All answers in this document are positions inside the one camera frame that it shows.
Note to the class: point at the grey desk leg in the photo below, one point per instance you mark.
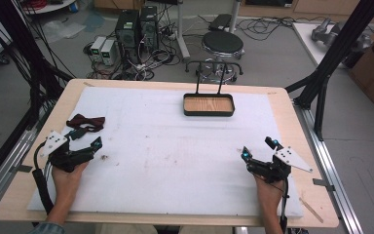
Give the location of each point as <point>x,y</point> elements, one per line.
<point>181,35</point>

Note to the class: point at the black computer tower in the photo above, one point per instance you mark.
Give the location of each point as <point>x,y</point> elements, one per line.
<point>127,32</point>
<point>148,27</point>

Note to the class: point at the clear plastic sheet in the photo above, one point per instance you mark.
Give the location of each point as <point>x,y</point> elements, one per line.
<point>63,31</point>

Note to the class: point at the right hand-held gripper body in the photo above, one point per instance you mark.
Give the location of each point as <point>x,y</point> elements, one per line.
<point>292,158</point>

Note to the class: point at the flat black device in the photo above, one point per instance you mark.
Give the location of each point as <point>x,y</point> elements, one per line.
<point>220,22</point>

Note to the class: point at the round white table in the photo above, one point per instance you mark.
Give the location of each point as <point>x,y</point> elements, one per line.
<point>48,6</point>

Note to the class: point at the aluminium rail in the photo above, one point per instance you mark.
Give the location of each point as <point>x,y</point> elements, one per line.
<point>332,182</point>
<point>3,169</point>

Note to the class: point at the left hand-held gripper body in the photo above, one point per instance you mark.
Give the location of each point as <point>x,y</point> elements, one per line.
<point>54,143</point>

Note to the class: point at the white power supply box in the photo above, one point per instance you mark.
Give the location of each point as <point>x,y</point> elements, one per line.
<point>97,47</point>
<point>108,52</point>

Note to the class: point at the white side table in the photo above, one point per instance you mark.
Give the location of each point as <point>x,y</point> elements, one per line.
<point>305,39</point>

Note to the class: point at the person's left hand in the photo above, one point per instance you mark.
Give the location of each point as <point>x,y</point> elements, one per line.
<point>65,182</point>

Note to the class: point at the black tray with wooden base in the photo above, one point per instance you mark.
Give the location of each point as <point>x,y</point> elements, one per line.
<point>208,104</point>

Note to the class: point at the black metal frame stand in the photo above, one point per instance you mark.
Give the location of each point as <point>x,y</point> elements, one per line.
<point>35,68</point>
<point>337,48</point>

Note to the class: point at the white foam mat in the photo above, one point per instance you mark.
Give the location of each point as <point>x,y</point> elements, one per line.
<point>175,156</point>

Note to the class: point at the black round stool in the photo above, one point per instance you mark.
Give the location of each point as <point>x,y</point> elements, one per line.
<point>222,43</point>

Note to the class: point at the thin wooden stick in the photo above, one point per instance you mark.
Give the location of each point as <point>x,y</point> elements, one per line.
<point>311,210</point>

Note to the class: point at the dark red bow tie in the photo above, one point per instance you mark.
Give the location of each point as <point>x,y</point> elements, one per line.
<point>87,121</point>

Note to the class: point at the person's right hand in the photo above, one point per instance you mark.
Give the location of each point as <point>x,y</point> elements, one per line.
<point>270,194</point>

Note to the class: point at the grey tape piece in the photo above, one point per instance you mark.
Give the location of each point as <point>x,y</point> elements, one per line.
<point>24,168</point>
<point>323,184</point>

